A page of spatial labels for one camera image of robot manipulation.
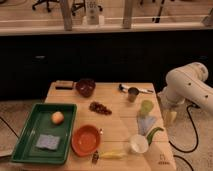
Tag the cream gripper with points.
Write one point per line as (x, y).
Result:
(169, 115)

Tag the bunch of dark grapes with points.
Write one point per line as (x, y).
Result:
(99, 108)

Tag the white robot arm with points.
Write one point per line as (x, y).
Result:
(185, 83)

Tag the red orange bowl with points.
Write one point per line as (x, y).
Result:
(86, 140)

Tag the dark maroon bowl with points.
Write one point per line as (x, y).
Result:
(85, 87)

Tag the green plastic cup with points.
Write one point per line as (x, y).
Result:
(146, 107)

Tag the light blue cloth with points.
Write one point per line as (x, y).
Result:
(145, 124)

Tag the green chili pepper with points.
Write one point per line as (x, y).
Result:
(152, 133)

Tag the white cup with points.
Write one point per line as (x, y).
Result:
(138, 144)

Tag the metal cup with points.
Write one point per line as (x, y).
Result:
(132, 94)

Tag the yellow banana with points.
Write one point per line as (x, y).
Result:
(112, 155)

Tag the small dark metal object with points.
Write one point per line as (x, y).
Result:
(95, 157)

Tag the peach coloured apple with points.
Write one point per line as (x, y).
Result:
(57, 118)

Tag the brown wooden block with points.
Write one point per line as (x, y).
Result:
(60, 84)

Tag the blue sponge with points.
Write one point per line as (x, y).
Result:
(49, 142)

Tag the green plastic tray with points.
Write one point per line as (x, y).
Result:
(39, 122)

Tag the black white handled tool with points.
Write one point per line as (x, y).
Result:
(126, 88)

